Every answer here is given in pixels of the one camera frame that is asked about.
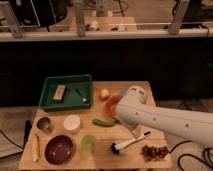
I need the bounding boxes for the black and white brush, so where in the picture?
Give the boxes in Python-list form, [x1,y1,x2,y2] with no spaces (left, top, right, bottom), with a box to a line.
[111,131,151,155]

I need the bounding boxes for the green pepper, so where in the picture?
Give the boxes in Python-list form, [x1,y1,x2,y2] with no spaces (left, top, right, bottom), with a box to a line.
[92,119,116,127]

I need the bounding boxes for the black marker on floor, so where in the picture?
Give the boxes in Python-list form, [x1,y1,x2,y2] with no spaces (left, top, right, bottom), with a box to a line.
[23,120,32,146]

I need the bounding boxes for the black floor cables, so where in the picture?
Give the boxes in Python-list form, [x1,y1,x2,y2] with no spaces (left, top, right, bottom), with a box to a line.
[169,139,213,171]

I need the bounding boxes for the green plastic tray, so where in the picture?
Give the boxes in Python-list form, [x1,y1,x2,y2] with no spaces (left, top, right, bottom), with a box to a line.
[39,74,93,112]

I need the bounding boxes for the dark red bowl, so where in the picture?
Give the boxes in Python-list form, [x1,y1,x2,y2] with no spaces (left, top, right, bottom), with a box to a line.
[44,135,75,165]

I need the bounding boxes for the small peach fruit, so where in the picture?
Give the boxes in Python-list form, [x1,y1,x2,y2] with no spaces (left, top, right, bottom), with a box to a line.
[99,89,110,100]

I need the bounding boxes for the blue sponge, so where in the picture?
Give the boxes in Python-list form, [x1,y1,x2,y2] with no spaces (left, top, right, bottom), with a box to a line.
[119,89,127,97]

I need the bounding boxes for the green plastic cup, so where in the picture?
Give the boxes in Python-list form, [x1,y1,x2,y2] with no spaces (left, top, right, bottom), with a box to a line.
[81,135,96,152]

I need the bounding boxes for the brown dried cluster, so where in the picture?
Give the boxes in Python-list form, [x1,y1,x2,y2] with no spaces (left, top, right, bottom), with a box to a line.
[141,145,169,161]

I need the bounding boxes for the orange bowl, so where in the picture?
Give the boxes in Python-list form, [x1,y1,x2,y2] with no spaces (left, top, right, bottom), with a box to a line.
[104,95,121,119]

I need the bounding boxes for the metal cup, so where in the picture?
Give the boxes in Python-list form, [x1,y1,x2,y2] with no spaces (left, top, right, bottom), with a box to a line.
[36,117,53,134]

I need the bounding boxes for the metal spoon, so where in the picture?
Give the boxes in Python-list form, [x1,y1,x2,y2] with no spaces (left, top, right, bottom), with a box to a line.
[75,89,88,103]

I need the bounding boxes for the white round lid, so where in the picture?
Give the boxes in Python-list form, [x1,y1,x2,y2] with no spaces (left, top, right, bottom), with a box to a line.
[63,115,81,133]

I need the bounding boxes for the wooden block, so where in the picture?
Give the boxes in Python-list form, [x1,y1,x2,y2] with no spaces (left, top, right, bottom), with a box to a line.
[53,85,66,102]

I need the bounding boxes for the yellow corn cob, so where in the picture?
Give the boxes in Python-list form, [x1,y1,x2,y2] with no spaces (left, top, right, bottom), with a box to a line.
[31,135,40,162]

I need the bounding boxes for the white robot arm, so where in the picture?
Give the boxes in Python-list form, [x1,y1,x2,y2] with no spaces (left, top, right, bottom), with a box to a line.
[116,85,213,148]

